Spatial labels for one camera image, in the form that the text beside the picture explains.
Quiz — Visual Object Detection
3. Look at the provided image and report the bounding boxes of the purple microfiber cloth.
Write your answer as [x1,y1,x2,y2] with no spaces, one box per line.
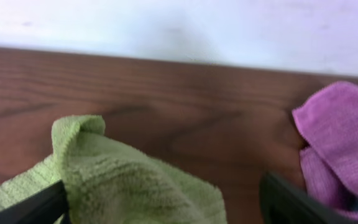
[292,82,358,221]

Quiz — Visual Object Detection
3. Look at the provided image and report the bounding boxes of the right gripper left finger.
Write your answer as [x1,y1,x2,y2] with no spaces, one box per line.
[0,181,70,224]

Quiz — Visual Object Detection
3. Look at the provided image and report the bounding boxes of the green microfiber cloth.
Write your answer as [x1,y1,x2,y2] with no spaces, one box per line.
[0,115,227,224]

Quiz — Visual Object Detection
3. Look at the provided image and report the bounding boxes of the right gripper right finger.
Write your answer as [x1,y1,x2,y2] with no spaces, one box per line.
[259,172,357,224]

